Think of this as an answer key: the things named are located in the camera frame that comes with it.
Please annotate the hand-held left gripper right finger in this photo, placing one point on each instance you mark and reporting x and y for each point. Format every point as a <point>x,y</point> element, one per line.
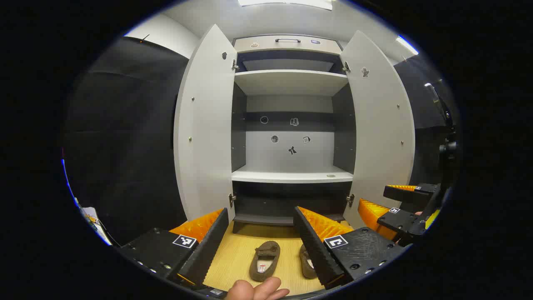
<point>318,250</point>

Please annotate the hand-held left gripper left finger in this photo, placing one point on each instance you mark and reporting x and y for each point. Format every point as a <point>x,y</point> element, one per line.
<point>210,246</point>

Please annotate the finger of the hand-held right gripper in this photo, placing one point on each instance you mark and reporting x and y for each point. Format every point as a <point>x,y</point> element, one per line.
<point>404,193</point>
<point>399,221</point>

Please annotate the brown fuzzy shoe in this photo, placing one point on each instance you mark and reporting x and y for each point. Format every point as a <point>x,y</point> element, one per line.
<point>266,252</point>
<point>306,266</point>

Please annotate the white cabinet door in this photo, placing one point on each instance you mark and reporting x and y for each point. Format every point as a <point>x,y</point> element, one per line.
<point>204,125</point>
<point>379,133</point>

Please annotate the ceiling light panel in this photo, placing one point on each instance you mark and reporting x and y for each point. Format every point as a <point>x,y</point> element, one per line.
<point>407,45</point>
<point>287,3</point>

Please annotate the white office desk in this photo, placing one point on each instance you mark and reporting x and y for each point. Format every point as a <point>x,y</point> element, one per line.
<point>92,218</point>

